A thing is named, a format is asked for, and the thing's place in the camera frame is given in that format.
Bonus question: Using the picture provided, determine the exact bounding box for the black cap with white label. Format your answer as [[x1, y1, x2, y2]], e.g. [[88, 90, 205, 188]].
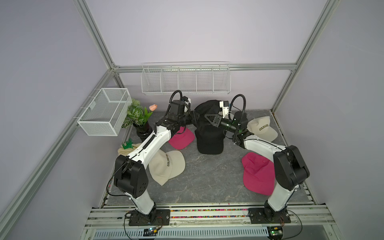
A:
[[195, 126, 225, 155]]

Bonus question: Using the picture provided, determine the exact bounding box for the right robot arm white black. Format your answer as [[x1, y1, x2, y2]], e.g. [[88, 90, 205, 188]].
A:
[[202, 94, 310, 223]]

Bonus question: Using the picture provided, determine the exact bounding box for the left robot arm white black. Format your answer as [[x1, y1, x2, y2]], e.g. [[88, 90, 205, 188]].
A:
[[111, 90, 193, 218]]

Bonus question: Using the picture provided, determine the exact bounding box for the pink cap left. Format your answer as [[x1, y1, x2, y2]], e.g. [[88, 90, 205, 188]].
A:
[[169, 127, 195, 150]]

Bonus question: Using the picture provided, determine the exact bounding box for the pink cap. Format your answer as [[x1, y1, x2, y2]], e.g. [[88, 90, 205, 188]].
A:
[[242, 153, 275, 196], [169, 127, 195, 150]]

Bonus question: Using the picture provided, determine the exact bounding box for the cream cap back right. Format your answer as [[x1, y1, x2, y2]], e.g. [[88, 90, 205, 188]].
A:
[[247, 116, 278, 142]]

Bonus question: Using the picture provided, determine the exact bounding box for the cream cap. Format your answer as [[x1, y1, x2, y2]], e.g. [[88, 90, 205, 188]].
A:
[[247, 116, 278, 142], [149, 150, 186, 186]]

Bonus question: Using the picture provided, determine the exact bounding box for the pink tulip flower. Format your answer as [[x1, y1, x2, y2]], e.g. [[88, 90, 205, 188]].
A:
[[149, 104, 158, 112]]

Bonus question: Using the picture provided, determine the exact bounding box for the black plant pot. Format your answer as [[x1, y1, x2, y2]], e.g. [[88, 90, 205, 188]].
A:
[[133, 122, 153, 142]]

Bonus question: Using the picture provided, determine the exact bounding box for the green artificial plant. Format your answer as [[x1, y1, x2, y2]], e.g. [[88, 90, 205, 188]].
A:
[[122, 99, 153, 129]]

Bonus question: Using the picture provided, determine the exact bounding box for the cream cap front left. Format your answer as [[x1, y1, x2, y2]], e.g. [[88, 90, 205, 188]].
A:
[[149, 150, 186, 186]]

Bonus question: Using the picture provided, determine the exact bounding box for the pink cap right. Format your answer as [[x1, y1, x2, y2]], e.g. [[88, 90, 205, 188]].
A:
[[242, 153, 275, 196]]

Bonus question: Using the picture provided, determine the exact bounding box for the small green toy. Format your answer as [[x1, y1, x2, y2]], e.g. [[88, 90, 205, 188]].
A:
[[122, 138, 134, 150]]

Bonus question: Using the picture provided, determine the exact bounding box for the green circuit board right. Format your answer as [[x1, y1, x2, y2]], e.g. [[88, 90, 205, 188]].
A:
[[267, 227, 284, 240]]

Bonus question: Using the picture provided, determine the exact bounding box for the green circuit board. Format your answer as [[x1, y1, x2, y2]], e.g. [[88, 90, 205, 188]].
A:
[[143, 228, 158, 237], [267, 227, 284, 240]]

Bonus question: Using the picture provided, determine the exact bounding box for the green circuit board left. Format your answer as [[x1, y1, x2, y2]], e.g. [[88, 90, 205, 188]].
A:
[[143, 228, 158, 237]]

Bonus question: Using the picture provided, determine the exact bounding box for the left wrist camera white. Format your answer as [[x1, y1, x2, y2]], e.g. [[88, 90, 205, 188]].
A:
[[183, 96, 191, 113]]

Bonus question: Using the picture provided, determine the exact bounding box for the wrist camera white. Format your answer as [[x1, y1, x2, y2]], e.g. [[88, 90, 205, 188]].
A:
[[219, 101, 230, 118], [183, 96, 191, 113]]

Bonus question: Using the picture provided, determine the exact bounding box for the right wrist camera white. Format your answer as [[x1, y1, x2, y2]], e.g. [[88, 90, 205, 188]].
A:
[[219, 101, 230, 118]]

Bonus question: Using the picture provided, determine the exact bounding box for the long white wire shelf basket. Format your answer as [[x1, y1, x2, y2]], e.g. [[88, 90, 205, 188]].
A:
[[141, 62, 232, 95]]

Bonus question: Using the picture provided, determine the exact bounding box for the white wire cube basket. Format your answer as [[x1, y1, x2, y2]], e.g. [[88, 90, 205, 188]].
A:
[[77, 88, 132, 137]]

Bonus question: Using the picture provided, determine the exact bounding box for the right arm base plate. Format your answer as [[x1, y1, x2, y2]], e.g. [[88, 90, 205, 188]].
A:
[[248, 208, 291, 225]]

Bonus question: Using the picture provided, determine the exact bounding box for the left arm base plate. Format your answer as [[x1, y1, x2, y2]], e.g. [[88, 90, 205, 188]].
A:
[[129, 209, 171, 226]]

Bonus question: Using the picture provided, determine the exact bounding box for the white slotted cable duct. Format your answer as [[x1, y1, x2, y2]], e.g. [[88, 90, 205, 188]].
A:
[[91, 227, 269, 240]]

